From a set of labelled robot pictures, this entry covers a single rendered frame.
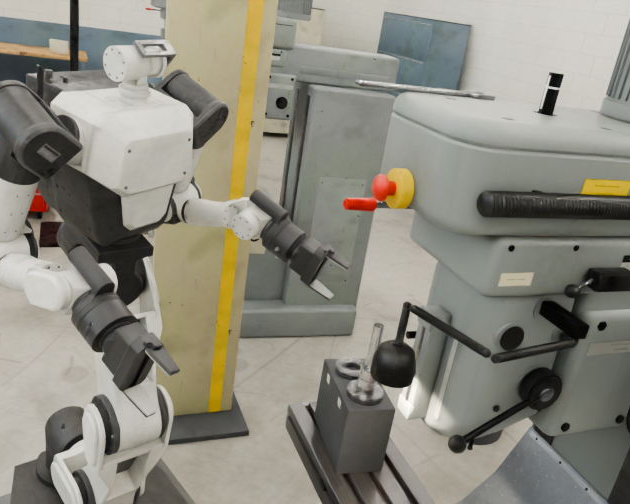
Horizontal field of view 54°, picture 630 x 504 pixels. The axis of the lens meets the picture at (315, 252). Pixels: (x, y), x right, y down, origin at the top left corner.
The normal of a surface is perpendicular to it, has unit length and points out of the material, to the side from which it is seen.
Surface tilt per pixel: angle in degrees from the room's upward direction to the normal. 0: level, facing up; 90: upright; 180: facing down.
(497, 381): 90
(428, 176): 90
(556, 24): 90
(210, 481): 0
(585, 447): 90
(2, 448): 0
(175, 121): 52
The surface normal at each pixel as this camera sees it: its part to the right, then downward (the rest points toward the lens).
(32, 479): 0.15, -0.92
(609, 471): -0.93, 0.00
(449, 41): 0.35, 0.40
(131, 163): 0.81, 0.43
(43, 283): -0.57, 0.15
